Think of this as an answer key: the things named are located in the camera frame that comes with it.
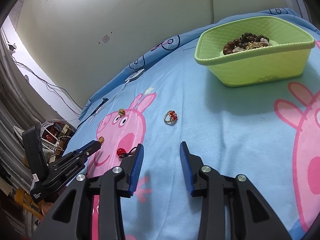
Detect blue Peppa Pig bedsheet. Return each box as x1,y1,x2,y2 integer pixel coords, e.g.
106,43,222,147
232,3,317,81
67,28,319,239

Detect green plastic basket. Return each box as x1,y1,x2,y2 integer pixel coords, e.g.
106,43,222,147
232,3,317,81
194,16,315,87

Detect red bead hair tie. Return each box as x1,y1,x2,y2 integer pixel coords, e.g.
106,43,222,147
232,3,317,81
116,146,138,159

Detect black wall cable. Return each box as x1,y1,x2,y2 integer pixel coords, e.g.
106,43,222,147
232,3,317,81
7,43,83,113

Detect gold ring red stones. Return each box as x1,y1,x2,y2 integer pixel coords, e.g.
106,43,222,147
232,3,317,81
163,110,178,125

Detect white charger with cable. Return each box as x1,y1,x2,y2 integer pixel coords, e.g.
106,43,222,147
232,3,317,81
110,68,145,102

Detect brown bead bracelet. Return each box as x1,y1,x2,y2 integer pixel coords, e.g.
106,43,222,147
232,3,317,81
222,31,272,55

